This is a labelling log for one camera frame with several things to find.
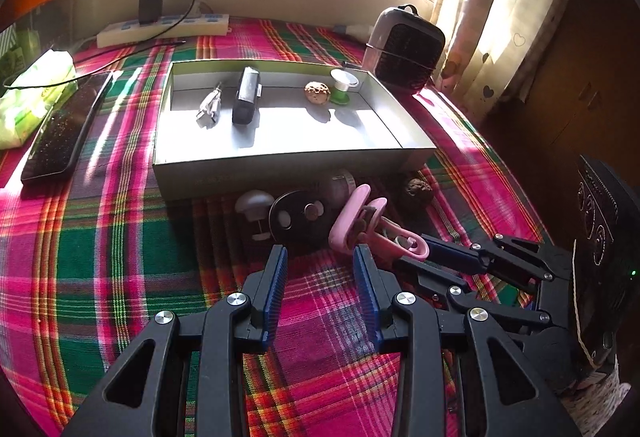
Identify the pink cable clip front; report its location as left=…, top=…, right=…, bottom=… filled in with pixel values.
left=358, top=216, right=430, bottom=263

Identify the pink cable clip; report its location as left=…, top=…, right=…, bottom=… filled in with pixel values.
left=358, top=216, right=430, bottom=263
left=329, top=184, right=387, bottom=255

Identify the brown walnut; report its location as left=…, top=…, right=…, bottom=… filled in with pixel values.
left=402, top=177, right=434, bottom=208
left=304, top=82, right=331, bottom=105

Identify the pink cable clip back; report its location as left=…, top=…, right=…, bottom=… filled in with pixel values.
left=329, top=184, right=387, bottom=255

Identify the small clear round jar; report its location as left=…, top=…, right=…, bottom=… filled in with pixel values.
left=318, top=170, right=357, bottom=209

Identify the black round two-button device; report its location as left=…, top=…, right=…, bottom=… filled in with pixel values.
left=268, top=190, right=331, bottom=246

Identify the white round earbud device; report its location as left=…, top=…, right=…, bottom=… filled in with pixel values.
left=234, top=190, right=274, bottom=242

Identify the white green round stand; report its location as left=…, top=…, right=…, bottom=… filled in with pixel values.
left=330, top=69, right=359, bottom=106

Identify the black rectangular power bank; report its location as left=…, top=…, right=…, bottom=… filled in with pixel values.
left=232, top=67, right=262, bottom=125

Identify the black patterned box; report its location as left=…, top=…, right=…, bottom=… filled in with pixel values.
left=575, top=154, right=639, bottom=367

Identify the plaid pink green cloth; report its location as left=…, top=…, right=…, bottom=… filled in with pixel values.
left=1, top=19, right=398, bottom=436

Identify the small desktop fan heater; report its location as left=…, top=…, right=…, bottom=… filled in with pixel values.
left=361, top=4, right=446, bottom=94

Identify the black smartphone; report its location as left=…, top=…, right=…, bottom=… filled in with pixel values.
left=21, top=72, right=113, bottom=186

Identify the heart pattern curtain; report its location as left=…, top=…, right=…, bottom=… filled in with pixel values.
left=432, top=0, right=568, bottom=124

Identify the white green open box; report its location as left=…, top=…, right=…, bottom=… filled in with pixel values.
left=152, top=59, right=435, bottom=201

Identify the green tissue pack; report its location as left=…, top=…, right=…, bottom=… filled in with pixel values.
left=0, top=49, right=76, bottom=150

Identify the white power strip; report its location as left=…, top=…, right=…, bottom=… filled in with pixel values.
left=96, top=14, right=229, bottom=48

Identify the black charger adapter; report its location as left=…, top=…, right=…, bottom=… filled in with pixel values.
left=138, top=0, right=163, bottom=26

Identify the black charger cable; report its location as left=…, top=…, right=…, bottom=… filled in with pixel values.
left=2, top=0, right=199, bottom=91

